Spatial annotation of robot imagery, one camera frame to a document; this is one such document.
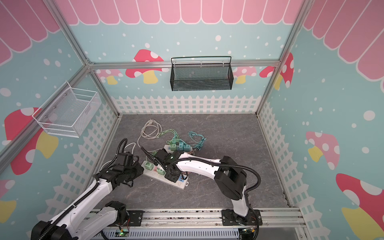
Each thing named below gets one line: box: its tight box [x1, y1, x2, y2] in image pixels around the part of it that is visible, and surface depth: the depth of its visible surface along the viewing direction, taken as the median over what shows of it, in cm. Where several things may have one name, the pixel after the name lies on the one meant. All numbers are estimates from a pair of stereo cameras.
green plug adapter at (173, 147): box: [170, 144, 177, 151], surface depth 96 cm
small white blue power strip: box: [163, 142, 193, 154], surface depth 96 cm
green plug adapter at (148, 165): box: [144, 161, 154, 171], surface depth 87 cm
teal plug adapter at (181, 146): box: [178, 141, 184, 151], surface depth 96 cm
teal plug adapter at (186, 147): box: [183, 143, 191, 152], surface depth 94 cm
